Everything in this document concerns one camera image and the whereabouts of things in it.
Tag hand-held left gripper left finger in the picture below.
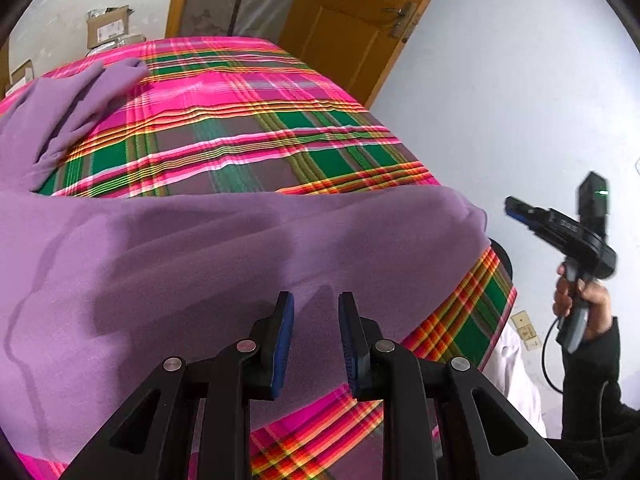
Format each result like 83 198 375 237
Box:
60 290 296 480

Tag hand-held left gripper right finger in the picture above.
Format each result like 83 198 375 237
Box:
337 291 576 480

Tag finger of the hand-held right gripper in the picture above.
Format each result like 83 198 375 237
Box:
507 214 540 241
504 196 543 221

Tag purple fleece garment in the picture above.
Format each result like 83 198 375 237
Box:
0 57 488 466

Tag person's right forearm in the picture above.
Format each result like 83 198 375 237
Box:
542 317 640 480

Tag person's right hand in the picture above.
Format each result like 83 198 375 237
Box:
552 264 613 342

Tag white bed sheet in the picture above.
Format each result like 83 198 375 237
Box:
487 322 548 438

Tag pink green plaid blanket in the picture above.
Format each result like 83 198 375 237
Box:
0 35 518 480

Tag wooden door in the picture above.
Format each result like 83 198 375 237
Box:
277 0 456 108

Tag plastic wrapped packages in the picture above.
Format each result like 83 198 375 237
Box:
87 35 146 58

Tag open brown cardboard box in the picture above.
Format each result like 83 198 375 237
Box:
86 6 132 50

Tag white cardboard box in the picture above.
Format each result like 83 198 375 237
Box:
10 60 35 86

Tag wall socket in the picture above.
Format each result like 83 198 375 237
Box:
511 310 542 351

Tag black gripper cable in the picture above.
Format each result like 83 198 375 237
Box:
542 317 566 396

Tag metal door handle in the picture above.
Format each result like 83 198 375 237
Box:
382 2 418 38

